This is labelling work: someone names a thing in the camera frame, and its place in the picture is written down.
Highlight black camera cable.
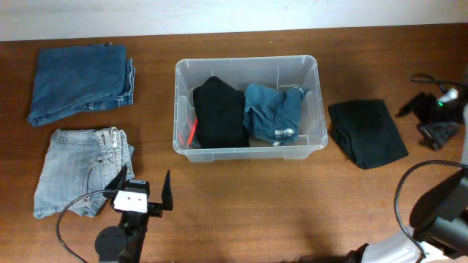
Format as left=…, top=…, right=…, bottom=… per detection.
left=393, top=72, right=468, bottom=253
left=55, top=188, right=117, bottom=263

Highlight clear plastic storage bin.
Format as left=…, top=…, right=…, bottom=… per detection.
left=173, top=55, right=328, bottom=162

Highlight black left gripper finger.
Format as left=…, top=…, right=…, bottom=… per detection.
left=105, top=164, right=127, bottom=191
left=161, top=170, right=174, bottom=211

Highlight black left camera cable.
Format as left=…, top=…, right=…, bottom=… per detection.
left=55, top=188, right=117, bottom=263

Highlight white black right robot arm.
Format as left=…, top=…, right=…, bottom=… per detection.
left=344, top=142, right=467, bottom=263

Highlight light blue folded jeans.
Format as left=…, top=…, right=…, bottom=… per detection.
left=34, top=127, right=135, bottom=219

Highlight black garment with red stripe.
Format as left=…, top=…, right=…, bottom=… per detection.
left=175, top=76, right=249, bottom=149

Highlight blue denim shirt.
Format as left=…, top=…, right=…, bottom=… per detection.
left=243, top=83, right=305, bottom=147

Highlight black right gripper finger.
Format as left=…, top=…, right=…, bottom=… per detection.
left=396, top=92, right=429, bottom=118
left=418, top=122, right=461, bottom=150

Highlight black folded garment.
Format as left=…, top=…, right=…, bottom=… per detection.
left=328, top=99, right=409, bottom=169

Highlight dark blue folded jeans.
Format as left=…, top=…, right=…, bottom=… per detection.
left=27, top=45, right=136, bottom=127

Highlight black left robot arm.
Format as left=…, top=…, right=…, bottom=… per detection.
left=94, top=166, right=173, bottom=262

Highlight black right camera cable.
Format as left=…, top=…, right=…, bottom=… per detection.
left=393, top=72, right=468, bottom=253

